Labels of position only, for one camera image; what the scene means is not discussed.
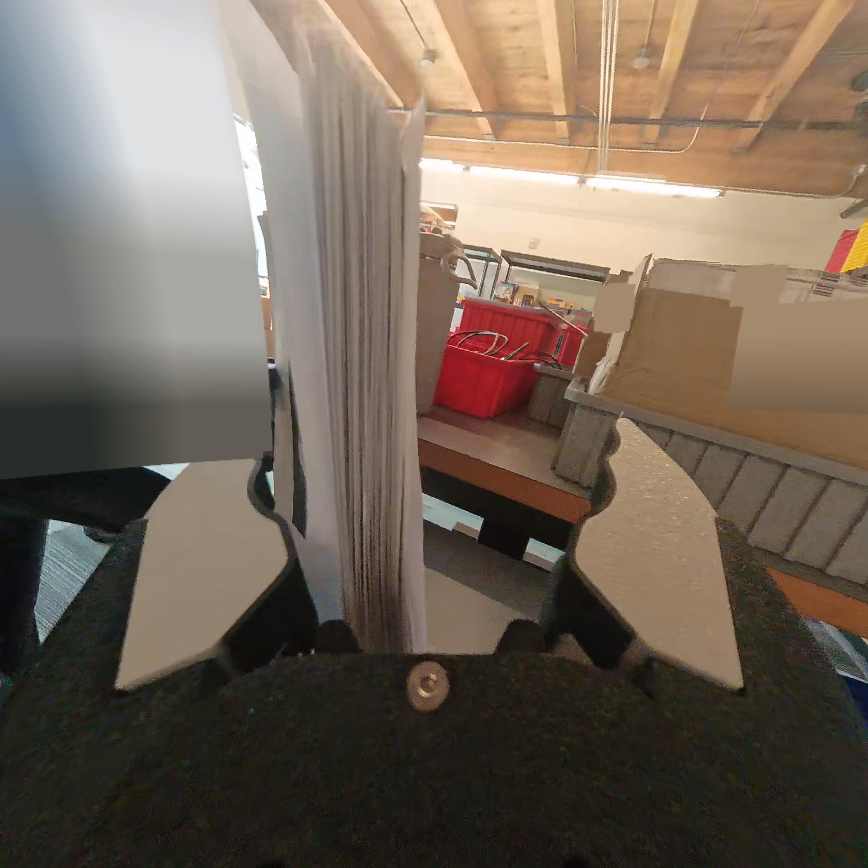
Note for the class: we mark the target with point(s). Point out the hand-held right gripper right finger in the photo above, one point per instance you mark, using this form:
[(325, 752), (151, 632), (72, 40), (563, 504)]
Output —
[(658, 576)]

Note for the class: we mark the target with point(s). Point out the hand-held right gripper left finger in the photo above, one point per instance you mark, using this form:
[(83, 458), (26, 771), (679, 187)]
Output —
[(203, 576)]

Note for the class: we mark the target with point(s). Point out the stack of white paper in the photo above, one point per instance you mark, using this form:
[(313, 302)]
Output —
[(366, 339)]

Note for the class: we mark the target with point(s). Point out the long grey ribbed crate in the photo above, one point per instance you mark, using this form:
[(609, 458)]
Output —
[(780, 495)]

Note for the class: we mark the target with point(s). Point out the small grey ribbed crate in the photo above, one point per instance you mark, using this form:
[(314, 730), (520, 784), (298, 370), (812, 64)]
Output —
[(550, 397)]

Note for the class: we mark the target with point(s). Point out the brown cardboard box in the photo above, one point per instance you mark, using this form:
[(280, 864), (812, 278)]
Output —
[(678, 352)]

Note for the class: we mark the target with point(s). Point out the small red plastic bin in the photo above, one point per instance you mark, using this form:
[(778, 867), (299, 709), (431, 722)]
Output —
[(475, 386)]

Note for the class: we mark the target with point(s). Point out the large red plastic bin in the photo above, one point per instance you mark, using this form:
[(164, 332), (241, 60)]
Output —
[(502, 322)]

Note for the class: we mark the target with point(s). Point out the black metal shelving rack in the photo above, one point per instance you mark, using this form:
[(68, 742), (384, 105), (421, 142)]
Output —
[(556, 261)]

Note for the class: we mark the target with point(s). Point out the yellow and red storage bin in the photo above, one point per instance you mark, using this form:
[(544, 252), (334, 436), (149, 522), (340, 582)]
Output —
[(856, 247)]

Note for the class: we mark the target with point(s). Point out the fluorescent ceiling light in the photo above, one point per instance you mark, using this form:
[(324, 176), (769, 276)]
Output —
[(525, 174), (654, 186)]

